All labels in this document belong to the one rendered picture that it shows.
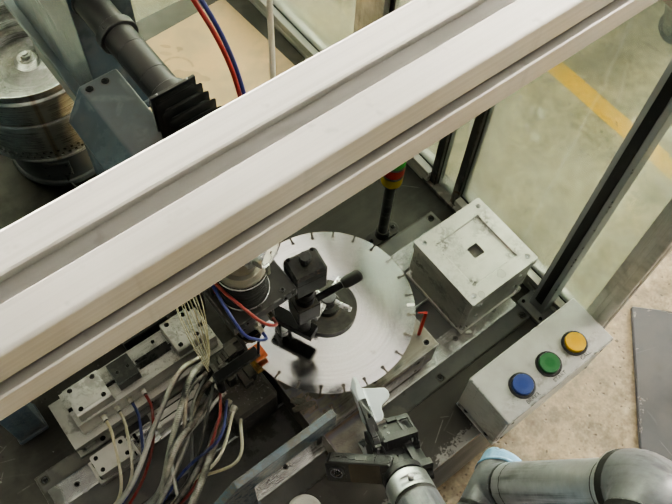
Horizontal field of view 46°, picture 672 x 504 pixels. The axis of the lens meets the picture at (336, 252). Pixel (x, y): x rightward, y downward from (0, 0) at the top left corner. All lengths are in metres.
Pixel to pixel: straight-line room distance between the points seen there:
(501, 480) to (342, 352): 0.36
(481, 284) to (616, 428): 1.07
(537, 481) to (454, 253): 0.57
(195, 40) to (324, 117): 1.83
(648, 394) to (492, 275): 1.11
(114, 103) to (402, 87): 0.72
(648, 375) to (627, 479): 1.61
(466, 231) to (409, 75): 1.33
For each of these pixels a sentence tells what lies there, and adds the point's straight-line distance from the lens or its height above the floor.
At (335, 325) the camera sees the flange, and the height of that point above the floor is 0.96.
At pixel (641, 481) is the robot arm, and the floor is 1.37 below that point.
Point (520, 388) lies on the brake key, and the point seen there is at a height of 0.91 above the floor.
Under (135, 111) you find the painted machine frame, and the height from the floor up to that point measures 1.52.
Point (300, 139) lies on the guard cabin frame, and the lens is 0.32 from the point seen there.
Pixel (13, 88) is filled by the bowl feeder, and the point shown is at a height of 1.06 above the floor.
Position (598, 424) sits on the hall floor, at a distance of 2.56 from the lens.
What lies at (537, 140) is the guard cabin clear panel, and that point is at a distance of 1.52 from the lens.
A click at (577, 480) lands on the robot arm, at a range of 1.16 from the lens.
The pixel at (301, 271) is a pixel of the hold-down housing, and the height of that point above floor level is 1.25.
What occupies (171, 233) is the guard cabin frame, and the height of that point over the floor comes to 2.05.
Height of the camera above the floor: 2.30
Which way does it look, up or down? 61 degrees down
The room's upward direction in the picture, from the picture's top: 5 degrees clockwise
